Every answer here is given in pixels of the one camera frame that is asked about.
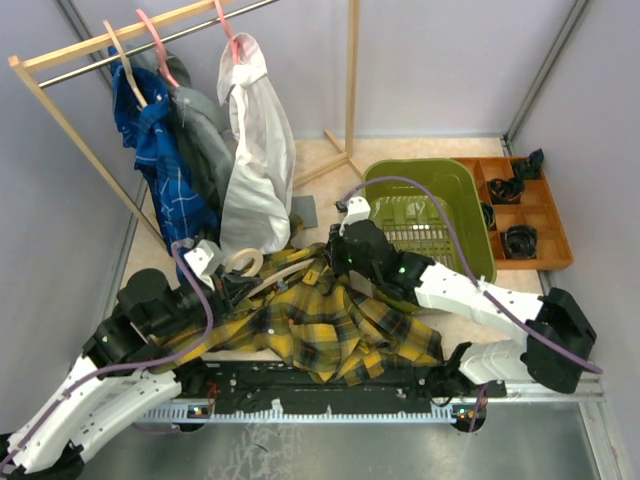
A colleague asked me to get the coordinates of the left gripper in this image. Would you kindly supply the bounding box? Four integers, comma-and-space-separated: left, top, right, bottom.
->
150, 263, 263, 336

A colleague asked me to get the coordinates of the beige wooden hanger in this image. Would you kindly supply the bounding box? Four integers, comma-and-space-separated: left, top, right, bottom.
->
224, 248, 314, 298

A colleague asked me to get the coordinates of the yellow plaid shirt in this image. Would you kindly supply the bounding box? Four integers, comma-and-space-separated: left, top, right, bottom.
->
178, 243, 444, 385

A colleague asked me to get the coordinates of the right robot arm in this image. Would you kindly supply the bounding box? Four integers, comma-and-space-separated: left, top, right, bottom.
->
326, 220, 597, 396

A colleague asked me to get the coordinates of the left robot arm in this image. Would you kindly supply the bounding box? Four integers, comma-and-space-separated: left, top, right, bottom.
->
1, 269, 261, 479

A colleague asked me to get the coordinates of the blue plaid shirt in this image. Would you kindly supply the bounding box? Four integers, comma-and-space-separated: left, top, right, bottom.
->
107, 45, 224, 251

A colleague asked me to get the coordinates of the white shirt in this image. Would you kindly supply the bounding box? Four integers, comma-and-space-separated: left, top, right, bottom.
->
217, 33, 296, 257

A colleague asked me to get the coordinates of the grey shirt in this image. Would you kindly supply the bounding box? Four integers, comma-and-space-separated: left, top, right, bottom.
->
129, 51, 233, 222

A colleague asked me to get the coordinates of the pink hanger with white shirt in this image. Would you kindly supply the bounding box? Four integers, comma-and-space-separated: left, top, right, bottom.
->
214, 0, 247, 65

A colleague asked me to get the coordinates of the pink hanger with grey shirt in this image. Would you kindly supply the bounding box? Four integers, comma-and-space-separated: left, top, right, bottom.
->
136, 8, 180, 88

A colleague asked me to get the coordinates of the beige hanger with blue shirt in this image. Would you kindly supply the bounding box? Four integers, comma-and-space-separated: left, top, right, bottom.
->
103, 20, 147, 109

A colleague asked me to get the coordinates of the green plastic basket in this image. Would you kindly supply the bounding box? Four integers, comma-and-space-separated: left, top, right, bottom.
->
361, 157, 497, 315

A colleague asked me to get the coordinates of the black part beside basket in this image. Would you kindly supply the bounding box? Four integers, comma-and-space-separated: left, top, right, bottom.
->
481, 201, 496, 231

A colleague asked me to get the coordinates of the black round part in tray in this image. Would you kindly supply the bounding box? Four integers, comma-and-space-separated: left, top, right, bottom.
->
503, 225, 538, 260

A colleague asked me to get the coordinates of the orange compartment tray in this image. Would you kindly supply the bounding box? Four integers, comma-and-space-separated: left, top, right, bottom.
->
458, 157, 574, 271

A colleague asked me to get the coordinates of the black part in tray corner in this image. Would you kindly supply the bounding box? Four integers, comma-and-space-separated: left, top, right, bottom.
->
512, 149, 545, 180

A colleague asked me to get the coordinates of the wooden clothes rack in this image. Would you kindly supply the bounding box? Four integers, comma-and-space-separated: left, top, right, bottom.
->
8, 1, 361, 247

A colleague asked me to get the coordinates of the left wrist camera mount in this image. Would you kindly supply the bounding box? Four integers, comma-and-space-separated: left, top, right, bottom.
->
184, 239, 223, 291

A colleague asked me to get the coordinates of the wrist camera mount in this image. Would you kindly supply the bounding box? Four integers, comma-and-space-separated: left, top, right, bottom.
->
184, 239, 223, 291
336, 196, 371, 236

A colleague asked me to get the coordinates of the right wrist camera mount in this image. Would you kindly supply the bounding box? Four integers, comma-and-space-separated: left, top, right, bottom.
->
336, 196, 371, 236

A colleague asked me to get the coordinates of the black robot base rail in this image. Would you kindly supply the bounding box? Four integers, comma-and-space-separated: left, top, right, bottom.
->
140, 360, 506, 432

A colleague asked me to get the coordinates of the black cable bundle in tray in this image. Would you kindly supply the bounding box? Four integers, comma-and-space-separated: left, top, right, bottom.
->
487, 175, 526, 206

